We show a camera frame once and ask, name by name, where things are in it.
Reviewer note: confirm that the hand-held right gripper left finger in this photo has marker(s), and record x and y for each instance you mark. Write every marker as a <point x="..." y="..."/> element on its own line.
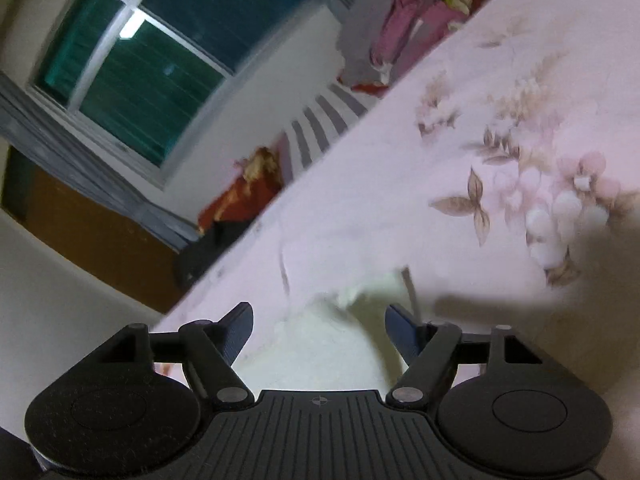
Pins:
<point x="237" y="330"/>

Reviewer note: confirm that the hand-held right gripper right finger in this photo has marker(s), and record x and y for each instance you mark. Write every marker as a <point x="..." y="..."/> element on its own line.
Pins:
<point x="402" y="332"/>

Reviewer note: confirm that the white knit sweater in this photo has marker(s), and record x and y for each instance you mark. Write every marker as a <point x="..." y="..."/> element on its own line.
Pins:
<point x="330" y="345"/>

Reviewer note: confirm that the pile of clothes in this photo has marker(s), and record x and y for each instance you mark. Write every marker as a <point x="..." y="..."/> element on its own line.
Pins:
<point x="400" y="25"/>

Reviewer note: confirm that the black cloth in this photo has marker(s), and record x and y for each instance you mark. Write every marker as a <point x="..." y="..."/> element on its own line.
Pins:
<point x="210" y="250"/>

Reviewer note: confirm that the red floral cloth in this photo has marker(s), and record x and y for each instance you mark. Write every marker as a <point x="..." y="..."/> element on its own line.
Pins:
<point x="240" y="195"/>

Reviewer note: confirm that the brown wooden door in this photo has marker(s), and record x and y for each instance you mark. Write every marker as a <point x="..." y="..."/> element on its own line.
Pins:
<point x="100" y="240"/>

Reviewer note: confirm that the pink floral bedsheet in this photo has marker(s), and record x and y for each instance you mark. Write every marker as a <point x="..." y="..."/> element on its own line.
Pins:
<point x="450" y="160"/>

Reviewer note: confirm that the grey striped cloth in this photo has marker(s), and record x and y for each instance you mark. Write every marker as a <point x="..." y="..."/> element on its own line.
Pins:
<point x="320" y="125"/>

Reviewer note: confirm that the white framed window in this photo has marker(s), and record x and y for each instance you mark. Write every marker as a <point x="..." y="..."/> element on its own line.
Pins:
<point x="165" y="65"/>

